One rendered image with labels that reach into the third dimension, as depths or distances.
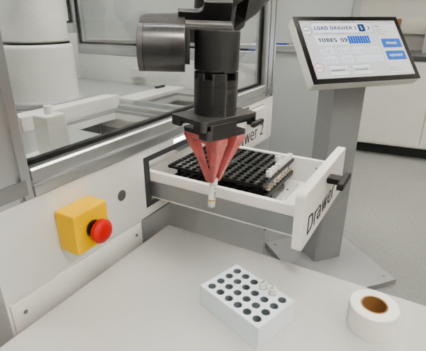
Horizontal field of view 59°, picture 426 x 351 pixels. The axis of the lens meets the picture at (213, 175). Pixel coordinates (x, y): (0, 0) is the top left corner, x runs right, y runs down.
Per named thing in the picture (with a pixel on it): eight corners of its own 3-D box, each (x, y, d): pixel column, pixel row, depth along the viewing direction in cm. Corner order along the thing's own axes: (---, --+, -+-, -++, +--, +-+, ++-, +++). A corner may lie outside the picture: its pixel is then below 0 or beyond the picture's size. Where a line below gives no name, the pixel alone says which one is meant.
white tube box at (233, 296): (293, 320, 58) (295, 300, 57) (257, 349, 53) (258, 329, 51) (236, 281, 67) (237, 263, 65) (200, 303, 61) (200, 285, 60)
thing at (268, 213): (330, 186, 87) (334, 161, 84) (294, 238, 66) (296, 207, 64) (187, 157, 105) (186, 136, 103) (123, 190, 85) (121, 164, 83)
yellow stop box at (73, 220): (113, 237, 65) (109, 200, 63) (81, 258, 60) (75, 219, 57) (92, 230, 68) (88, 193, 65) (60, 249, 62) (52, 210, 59)
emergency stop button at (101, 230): (115, 237, 62) (113, 216, 61) (98, 248, 59) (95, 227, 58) (103, 232, 64) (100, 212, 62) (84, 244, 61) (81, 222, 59)
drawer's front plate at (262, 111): (265, 137, 128) (267, 105, 123) (225, 163, 105) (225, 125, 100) (261, 136, 129) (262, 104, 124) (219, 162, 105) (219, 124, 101)
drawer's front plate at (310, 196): (340, 191, 88) (346, 146, 83) (300, 253, 65) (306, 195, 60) (332, 189, 89) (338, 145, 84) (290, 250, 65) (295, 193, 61)
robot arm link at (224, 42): (244, 21, 44) (238, 21, 49) (184, 19, 43) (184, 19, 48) (241, 82, 46) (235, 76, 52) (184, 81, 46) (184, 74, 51)
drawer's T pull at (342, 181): (351, 178, 74) (351, 172, 74) (342, 192, 68) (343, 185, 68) (332, 175, 76) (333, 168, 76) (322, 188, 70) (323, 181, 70)
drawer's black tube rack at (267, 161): (292, 184, 87) (294, 158, 85) (261, 216, 73) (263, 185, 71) (209, 166, 97) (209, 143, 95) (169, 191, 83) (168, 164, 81)
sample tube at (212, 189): (217, 207, 55) (219, 177, 54) (211, 208, 55) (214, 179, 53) (211, 203, 56) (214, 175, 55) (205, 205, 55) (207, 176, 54)
